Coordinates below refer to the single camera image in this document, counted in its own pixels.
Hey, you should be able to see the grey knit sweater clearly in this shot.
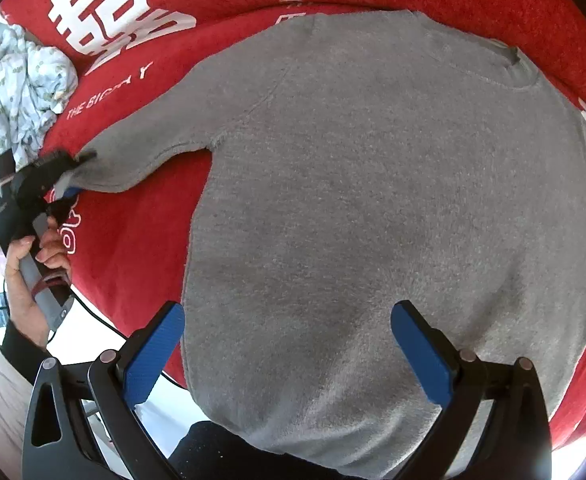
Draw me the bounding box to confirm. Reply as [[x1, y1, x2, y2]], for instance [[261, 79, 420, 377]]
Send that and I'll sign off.
[[52, 8, 586, 480]]

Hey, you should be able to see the beige sleeve left forearm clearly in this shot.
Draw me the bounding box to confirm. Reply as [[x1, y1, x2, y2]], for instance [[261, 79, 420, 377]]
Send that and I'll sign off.
[[0, 318, 55, 476]]

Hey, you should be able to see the person's left hand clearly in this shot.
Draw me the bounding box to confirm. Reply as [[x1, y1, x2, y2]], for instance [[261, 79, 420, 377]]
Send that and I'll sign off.
[[5, 217, 72, 349]]

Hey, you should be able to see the red printed bed blanket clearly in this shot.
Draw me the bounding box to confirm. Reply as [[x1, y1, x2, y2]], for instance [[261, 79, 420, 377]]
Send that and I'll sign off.
[[40, 4, 586, 451]]

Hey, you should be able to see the white floral crumpled quilt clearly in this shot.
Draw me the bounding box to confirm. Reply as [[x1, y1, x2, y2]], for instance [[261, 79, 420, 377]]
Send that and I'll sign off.
[[0, 23, 78, 168]]

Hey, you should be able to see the person's dark trousers leg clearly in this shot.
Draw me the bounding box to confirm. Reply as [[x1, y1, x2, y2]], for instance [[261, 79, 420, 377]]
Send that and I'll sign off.
[[168, 422, 346, 480]]

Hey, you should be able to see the black cable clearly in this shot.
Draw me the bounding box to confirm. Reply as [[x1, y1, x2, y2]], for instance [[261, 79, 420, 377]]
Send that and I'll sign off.
[[67, 286, 189, 391]]

